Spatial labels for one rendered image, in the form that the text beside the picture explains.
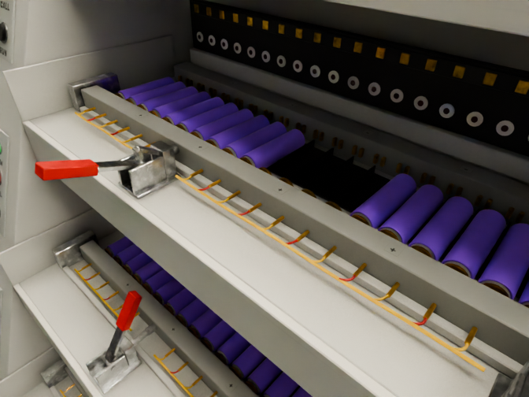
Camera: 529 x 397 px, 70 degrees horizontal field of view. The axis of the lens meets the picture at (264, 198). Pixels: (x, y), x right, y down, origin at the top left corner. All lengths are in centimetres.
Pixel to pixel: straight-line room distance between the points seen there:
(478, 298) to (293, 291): 9
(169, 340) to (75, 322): 11
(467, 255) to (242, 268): 13
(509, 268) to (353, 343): 10
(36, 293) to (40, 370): 17
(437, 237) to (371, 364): 9
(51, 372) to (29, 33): 43
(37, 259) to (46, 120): 17
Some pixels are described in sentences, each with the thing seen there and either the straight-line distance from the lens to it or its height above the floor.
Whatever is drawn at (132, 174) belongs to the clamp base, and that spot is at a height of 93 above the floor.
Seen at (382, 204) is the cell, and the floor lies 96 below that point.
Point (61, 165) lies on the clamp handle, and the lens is 27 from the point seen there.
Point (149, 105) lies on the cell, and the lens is 40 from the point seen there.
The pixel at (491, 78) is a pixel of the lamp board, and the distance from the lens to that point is 31.
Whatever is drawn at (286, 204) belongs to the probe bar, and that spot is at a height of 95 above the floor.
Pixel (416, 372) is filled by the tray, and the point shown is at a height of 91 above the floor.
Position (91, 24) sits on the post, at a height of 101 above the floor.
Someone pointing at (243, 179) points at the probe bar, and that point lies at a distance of 26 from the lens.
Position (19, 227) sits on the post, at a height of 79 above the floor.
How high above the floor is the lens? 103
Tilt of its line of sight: 20 degrees down
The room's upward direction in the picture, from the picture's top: 17 degrees clockwise
